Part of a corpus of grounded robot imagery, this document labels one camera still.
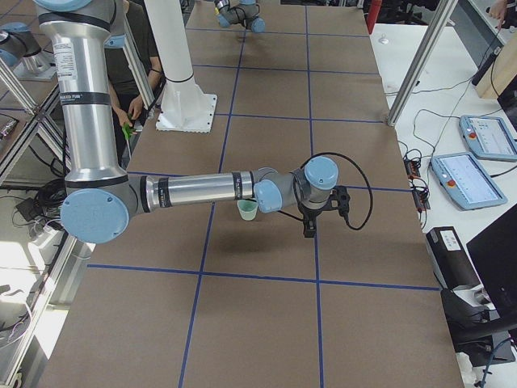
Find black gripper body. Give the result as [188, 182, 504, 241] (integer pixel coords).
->
[297, 185, 350, 221]

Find brown table mat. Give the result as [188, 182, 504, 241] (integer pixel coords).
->
[39, 1, 462, 387]

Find wooden box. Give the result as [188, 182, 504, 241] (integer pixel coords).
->
[476, 36, 516, 99]

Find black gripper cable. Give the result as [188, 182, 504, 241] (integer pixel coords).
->
[309, 151, 375, 232]

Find black box with label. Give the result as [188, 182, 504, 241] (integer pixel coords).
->
[426, 226, 480, 291]

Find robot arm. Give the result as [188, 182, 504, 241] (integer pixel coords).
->
[214, 0, 266, 33]
[36, 1, 350, 244]

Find near teach pendant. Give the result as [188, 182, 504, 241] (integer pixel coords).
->
[431, 152, 507, 210]

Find person in dark shirt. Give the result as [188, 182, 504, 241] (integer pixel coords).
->
[105, 1, 162, 126]

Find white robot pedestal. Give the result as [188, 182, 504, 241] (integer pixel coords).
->
[145, 0, 217, 133]

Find black computer monitor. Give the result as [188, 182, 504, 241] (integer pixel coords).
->
[467, 205, 516, 316]

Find teach pendant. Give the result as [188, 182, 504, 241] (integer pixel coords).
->
[431, 152, 507, 210]
[460, 116, 516, 162]

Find far teach pendant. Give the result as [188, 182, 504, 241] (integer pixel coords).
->
[460, 116, 516, 162]

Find green handled tool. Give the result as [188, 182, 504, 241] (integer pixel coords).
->
[121, 123, 133, 140]

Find green cup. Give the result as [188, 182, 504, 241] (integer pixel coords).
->
[237, 199, 258, 221]

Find aluminium frame post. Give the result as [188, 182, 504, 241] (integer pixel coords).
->
[386, 0, 458, 127]

